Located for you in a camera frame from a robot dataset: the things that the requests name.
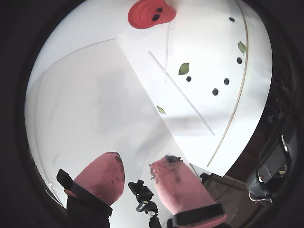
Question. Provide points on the pink-tipped black gripper finger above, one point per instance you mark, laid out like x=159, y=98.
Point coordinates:
x=95, y=180
x=180, y=187

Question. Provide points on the red collapsible silicone cup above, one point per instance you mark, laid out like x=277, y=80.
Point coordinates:
x=142, y=16

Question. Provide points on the thin wooden rod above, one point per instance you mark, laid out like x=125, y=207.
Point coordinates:
x=225, y=134

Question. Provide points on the small green leaf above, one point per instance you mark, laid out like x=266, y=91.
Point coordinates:
x=161, y=110

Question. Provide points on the straight translucent plastic tube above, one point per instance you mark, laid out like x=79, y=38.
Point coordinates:
x=168, y=54

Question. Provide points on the black tripod clamp mount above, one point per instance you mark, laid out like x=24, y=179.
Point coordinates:
x=142, y=192

